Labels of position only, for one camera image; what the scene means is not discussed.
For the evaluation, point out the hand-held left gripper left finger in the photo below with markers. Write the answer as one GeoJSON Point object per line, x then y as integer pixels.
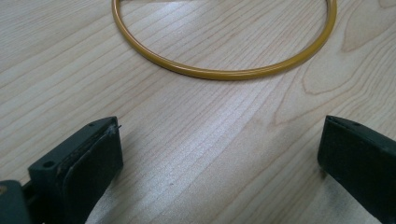
{"type": "Point", "coordinates": [81, 168]}

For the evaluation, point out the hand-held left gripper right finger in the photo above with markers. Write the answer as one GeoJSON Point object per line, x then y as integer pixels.
{"type": "Point", "coordinates": [361, 158]}

